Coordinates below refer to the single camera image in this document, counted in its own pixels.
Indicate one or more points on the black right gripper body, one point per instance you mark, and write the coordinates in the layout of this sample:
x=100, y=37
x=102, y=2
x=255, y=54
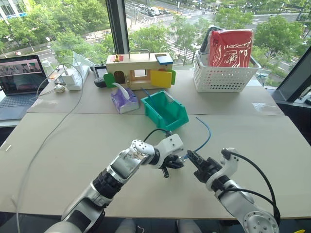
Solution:
x=209, y=170

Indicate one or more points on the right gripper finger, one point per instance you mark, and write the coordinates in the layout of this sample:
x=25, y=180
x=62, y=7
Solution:
x=195, y=155
x=199, y=164

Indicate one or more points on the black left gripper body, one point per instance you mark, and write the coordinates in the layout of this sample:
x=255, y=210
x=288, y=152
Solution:
x=169, y=162

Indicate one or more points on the small white coupler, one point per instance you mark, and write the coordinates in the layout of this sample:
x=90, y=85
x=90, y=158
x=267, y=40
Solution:
x=182, y=159

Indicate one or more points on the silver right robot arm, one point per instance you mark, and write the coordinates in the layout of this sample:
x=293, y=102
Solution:
x=240, y=206

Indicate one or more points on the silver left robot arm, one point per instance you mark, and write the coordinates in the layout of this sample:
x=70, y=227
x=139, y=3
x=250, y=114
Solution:
x=126, y=165

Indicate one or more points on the green plastic bin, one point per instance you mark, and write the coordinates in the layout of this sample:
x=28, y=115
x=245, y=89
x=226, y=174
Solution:
x=167, y=114

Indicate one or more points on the purple tissue pack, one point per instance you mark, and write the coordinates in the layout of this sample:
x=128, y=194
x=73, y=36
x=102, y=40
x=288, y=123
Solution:
x=124, y=100

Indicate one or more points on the white perforated plastic basket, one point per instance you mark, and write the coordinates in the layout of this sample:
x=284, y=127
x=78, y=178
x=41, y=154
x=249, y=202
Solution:
x=224, y=77

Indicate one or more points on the wooden latch box toy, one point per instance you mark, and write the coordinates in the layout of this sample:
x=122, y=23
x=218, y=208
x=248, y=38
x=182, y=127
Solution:
x=138, y=65

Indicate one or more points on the small yellow object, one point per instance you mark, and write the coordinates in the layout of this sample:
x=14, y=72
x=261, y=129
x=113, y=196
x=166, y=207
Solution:
x=299, y=231

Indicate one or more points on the red plastic-wrapped bag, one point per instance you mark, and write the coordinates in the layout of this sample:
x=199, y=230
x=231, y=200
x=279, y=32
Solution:
x=230, y=48

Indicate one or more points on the black handheld controller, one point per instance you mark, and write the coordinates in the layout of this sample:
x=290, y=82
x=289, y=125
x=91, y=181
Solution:
x=99, y=74

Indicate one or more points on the dark grey bag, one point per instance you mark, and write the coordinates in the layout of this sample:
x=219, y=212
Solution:
x=205, y=41

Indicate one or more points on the white power strip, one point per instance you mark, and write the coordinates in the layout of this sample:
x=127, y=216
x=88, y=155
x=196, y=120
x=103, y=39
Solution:
x=77, y=77

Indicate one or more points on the small white round gadget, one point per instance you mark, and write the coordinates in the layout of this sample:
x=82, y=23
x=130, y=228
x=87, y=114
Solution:
x=59, y=88

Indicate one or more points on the white power adapter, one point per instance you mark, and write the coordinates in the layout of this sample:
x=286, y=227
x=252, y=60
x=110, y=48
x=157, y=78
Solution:
x=67, y=76

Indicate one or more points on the clear plastic cup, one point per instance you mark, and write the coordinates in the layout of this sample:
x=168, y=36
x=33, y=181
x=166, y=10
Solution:
x=47, y=68

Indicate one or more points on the small white stick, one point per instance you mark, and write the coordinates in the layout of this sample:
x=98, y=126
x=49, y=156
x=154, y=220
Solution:
x=8, y=147

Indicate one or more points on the grey laptop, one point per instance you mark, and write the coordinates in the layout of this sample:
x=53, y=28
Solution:
x=19, y=82

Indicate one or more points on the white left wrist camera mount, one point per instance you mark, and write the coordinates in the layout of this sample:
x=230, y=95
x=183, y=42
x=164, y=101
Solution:
x=171, y=145

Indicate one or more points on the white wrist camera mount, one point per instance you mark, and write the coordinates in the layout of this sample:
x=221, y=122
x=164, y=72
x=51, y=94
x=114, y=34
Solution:
x=171, y=145
x=230, y=160

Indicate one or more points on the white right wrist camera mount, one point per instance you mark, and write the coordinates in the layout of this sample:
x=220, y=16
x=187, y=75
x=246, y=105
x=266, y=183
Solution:
x=230, y=160

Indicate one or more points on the dark window frame post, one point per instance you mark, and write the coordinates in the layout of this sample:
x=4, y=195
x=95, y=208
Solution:
x=117, y=26

